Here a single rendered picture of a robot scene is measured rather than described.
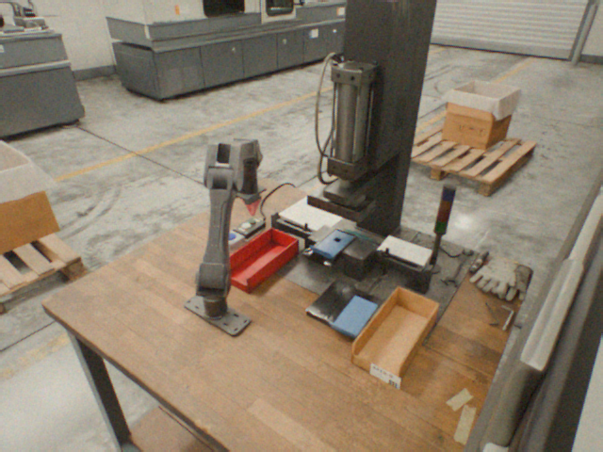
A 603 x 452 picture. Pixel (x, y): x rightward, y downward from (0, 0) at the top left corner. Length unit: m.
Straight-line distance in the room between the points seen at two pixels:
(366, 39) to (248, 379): 0.86
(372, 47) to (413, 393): 0.83
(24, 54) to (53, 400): 3.82
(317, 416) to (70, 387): 1.61
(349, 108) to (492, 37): 9.54
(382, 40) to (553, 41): 9.25
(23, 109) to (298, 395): 4.82
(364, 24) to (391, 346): 0.80
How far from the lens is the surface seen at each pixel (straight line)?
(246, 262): 1.36
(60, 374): 2.48
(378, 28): 1.11
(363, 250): 1.28
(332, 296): 1.21
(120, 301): 1.32
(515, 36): 10.44
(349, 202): 1.16
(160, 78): 6.14
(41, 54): 5.46
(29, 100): 5.46
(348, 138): 1.11
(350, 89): 1.07
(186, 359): 1.11
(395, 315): 1.20
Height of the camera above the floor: 1.74
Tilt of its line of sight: 33 degrees down
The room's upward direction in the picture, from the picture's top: 1 degrees clockwise
